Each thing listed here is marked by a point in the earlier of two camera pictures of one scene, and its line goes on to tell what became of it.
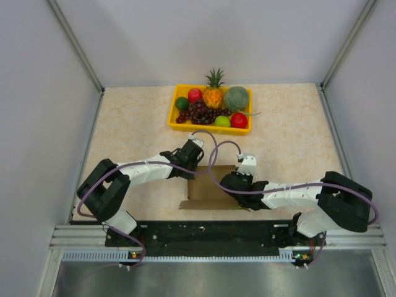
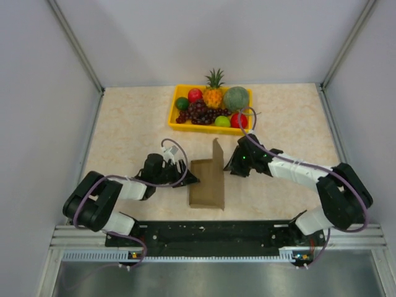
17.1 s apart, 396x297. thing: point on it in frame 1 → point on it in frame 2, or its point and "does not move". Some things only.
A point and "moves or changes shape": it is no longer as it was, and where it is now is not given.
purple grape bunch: [198, 113] does not move
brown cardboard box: [204, 193] moves or changes shape
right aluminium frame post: [356, 29] does not move
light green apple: [222, 120] does not move
